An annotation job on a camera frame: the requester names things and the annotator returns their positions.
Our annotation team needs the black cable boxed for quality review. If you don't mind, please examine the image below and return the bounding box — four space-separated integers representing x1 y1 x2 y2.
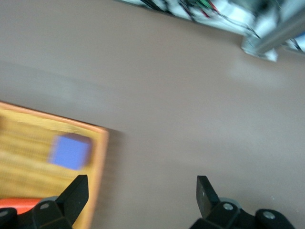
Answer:
209 7 263 40

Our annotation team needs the purple foam cube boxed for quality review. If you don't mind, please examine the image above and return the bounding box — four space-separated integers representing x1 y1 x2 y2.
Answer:
47 133 93 171

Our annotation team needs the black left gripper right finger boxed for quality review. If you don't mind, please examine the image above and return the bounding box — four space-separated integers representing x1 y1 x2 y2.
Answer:
189 176 294 229

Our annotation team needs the orange toy carrot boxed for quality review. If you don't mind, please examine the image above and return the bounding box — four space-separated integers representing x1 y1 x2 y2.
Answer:
0 197 42 215

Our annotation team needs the red cable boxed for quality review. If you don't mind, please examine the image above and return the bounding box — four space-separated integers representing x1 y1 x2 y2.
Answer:
199 3 213 19

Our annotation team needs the aluminium post with bracket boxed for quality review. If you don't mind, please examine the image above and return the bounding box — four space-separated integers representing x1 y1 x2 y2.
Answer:
240 11 305 62

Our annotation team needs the orange-yellow wicker basket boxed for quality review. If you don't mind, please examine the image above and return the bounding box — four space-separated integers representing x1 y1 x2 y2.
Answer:
0 101 110 229

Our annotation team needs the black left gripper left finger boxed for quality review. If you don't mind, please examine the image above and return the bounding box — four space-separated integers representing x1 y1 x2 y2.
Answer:
0 175 89 229

